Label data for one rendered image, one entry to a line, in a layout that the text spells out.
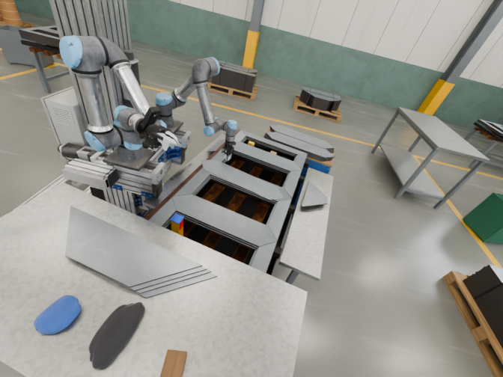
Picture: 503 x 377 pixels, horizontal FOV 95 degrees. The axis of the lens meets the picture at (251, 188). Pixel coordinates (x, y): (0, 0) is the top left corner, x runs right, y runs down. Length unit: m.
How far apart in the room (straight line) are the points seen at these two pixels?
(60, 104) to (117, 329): 1.38
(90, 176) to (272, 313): 1.29
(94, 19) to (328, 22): 7.44
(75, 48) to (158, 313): 1.08
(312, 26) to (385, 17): 1.98
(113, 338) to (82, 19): 1.43
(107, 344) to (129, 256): 0.30
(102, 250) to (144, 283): 0.23
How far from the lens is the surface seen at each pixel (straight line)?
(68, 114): 1.89
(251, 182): 1.81
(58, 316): 1.03
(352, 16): 8.60
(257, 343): 0.97
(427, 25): 9.20
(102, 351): 0.95
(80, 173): 1.72
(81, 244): 1.17
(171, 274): 1.01
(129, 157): 1.59
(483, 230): 4.57
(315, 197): 1.99
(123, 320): 0.96
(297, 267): 1.53
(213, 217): 1.49
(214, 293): 1.00
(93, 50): 1.32
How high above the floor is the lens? 1.96
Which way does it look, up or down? 39 degrees down
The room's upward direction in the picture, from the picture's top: 15 degrees clockwise
